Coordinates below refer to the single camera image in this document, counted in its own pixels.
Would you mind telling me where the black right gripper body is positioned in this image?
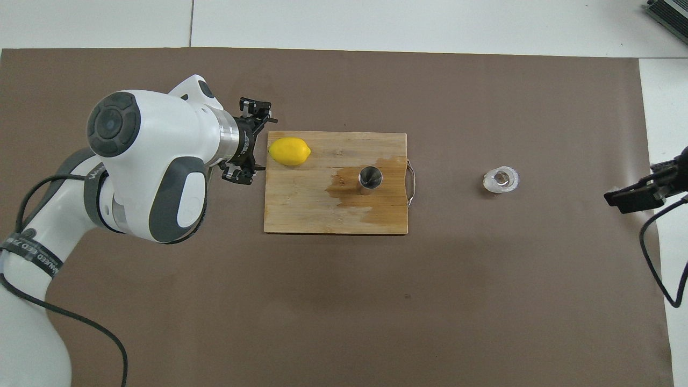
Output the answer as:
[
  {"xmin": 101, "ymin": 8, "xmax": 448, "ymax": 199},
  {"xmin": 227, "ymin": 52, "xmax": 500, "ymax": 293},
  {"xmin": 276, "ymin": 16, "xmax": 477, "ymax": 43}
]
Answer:
[{"xmin": 664, "ymin": 145, "xmax": 688, "ymax": 194}]

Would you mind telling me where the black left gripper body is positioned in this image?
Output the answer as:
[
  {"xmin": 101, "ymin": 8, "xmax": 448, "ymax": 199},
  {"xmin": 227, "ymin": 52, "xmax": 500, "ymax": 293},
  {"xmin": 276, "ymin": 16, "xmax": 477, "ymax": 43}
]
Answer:
[{"xmin": 234, "ymin": 116, "xmax": 268, "ymax": 165}]

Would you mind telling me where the steel double jigger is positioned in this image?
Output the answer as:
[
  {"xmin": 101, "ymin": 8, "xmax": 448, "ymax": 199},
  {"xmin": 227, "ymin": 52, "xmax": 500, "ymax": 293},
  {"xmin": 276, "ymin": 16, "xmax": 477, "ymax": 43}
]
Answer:
[{"xmin": 358, "ymin": 166, "xmax": 383, "ymax": 195}]

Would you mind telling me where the clear faceted glass cup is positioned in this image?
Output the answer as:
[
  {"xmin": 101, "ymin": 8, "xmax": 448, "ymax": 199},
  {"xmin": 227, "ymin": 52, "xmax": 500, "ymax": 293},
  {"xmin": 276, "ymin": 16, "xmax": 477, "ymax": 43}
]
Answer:
[{"xmin": 482, "ymin": 166, "xmax": 521, "ymax": 194}]

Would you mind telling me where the yellow lemon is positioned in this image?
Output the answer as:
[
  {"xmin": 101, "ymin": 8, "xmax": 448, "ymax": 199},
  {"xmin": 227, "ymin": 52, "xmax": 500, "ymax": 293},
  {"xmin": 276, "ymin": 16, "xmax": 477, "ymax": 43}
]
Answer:
[{"xmin": 268, "ymin": 137, "xmax": 312, "ymax": 167}]

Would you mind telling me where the wooden cutting board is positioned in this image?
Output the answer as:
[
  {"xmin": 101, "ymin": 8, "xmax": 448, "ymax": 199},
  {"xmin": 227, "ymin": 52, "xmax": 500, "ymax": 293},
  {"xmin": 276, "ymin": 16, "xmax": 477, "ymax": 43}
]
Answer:
[{"xmin": 263, "ymin": 131, "xmax": 417, "ymax": 235}]

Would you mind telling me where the grey ribbed metal device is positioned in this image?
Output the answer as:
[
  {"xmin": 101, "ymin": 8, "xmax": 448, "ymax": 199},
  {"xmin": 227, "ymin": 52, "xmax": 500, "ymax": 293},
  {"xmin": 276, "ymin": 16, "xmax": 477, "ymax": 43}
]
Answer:
[{"xmin": 644, "ymin": 0, "xmax": 688, "ymax": 45}]

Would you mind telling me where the brown paper table mat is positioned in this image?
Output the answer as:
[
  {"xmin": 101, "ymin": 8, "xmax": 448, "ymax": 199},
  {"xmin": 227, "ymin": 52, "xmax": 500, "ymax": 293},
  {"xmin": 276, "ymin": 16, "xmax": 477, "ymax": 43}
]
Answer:
[{"xmin": 0, "ymin": 47, "xmax": 675, "ymax": 387}]

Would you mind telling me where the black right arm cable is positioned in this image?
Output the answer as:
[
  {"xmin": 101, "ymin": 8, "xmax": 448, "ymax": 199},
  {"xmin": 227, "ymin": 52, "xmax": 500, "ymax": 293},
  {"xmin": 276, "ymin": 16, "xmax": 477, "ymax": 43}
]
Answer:
[{"xmin": 639, "ymin": 195, "xmax": 688, "ymax": 309}]

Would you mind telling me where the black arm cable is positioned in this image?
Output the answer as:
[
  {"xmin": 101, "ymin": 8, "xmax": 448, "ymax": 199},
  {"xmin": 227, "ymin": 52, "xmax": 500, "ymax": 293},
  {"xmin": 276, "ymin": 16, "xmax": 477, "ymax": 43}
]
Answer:
[
  {"xmin": 639, "ymin": 195, "xmax": 688, "ymax": 309},
  {"xmin": 0, "ymin": 172, "xmax": 130, "ymax": 387}
]

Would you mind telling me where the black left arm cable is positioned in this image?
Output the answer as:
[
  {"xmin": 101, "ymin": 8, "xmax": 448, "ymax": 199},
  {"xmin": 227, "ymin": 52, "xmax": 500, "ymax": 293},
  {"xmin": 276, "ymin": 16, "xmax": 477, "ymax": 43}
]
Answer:
[{"xmin": 0, "ymin": 172, "xmax": 130, "ymax": 387}]

